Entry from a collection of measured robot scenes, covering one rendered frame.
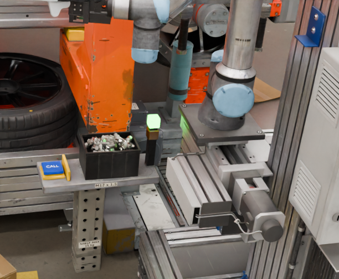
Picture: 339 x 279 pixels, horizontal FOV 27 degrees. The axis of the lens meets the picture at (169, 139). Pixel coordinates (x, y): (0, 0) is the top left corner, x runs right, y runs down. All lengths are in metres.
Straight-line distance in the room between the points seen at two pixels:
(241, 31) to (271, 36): 3.35
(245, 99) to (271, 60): 2.88
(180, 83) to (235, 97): 1.06
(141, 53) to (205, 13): 1.01
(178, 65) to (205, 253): 0.84
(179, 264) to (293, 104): 0.83
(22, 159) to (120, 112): 0.44
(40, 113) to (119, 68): 0.45
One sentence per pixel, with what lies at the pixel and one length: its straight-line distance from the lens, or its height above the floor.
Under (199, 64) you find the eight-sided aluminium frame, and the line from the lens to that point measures 3.15.
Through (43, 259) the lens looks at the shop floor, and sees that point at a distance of 2.87.
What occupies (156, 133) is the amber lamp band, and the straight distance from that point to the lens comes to 2.55.
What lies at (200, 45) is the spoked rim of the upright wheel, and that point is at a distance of 3.24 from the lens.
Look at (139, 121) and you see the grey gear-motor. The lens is 3.07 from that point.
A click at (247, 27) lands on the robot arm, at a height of 1.20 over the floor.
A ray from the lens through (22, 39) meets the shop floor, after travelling 4.82.
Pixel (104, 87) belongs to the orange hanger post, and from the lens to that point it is 2.58.
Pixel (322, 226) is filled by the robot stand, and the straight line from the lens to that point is 1.83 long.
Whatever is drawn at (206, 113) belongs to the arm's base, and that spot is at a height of 0.86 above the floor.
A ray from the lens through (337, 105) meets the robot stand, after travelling 1.72.
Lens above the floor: 1.87
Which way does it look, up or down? 30 degrees down
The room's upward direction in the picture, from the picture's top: 6 degrees clockwise
